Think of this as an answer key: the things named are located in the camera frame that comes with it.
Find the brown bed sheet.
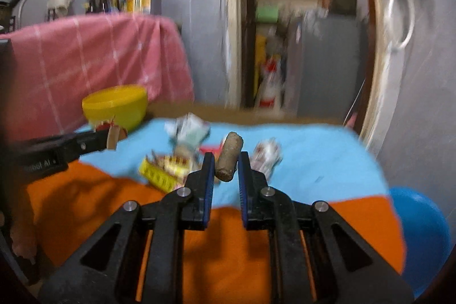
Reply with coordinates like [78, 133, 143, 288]
[146, 101, 344, 127]

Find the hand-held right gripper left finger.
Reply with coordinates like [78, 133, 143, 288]
[41, 152, 216, 304]

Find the wooden door frame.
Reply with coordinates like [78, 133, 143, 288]
[358, 0, 392, 150]

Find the dark wooden door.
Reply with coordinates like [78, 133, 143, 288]
[240, 0, 258, 109]

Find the white looped cable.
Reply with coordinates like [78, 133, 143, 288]
[386, 0, 417, 52]

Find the crumpled white red wrapper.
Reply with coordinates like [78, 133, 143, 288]
[249, 139, 284, 184]

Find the grey metal cabinet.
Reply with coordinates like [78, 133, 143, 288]
[285, 14, 367, 119]

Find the brown cardboard piece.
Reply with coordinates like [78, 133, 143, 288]
[107, 125, 122, 151]

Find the metal faucet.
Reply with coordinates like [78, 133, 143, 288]
[16, 0, 49, 31]

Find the green box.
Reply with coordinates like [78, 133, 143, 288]
[256, 6, 279, 23]

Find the yellow plastic bag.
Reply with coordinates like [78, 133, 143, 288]
[255, 35, 268, 101]

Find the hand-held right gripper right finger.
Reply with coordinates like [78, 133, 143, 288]
[238, 151, 416, 304]

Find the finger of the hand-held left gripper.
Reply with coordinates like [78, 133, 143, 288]
[53, 129, 109, 162]

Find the pink checked cloth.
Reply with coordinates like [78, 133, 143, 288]
[0, 13, 195, 141]

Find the red snack wrapper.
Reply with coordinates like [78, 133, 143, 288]
[95, 115, 129, 141]

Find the yellow snack wrapper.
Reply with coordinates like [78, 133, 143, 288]
[139, 154, 194, 193]

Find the brown cork roll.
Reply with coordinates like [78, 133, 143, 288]
[214, 132, 244, 182]

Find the yellow plastic bowl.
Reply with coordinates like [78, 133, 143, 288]
[82, 85, 148, 133]

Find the white pink carton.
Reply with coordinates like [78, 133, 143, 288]
[164, 113, 211, 152]

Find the white sack with red print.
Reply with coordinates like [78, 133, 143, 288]
[258, 56, 286, 109]

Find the large blue plastic basin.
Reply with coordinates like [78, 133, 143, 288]
[388, 187, 453, 298]

